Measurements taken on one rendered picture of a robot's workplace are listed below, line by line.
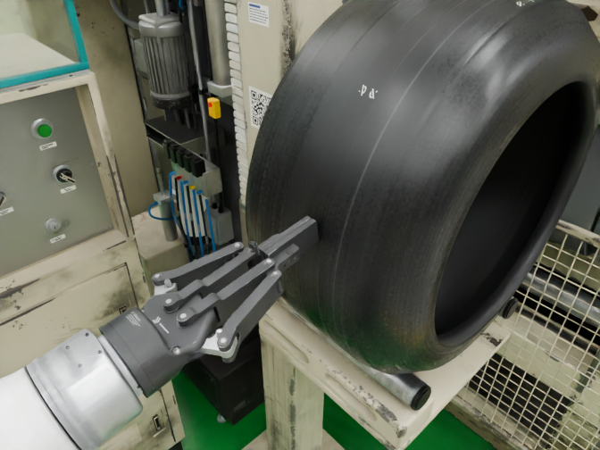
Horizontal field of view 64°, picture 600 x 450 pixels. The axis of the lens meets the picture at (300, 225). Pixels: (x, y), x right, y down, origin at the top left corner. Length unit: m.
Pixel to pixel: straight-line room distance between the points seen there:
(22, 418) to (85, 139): 0.72
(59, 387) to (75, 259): 0.71
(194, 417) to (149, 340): 1.45
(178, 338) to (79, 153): 0.67
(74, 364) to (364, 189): 0.30
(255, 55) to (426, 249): 0.48
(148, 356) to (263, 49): 0.55
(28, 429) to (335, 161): 0.36
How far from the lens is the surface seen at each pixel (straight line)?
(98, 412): 0.43
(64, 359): 0.43
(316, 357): 0.88
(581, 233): 1.07
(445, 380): 0.96
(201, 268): 0.50
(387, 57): 0.55
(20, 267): 1.13
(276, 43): 0.80
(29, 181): 1.05
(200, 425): 1.85
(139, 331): 0.43
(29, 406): 0.43
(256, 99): 0.87
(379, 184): 0.49
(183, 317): 0.45
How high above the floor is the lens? 1.55
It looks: 36 degrees down
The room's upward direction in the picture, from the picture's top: straight up
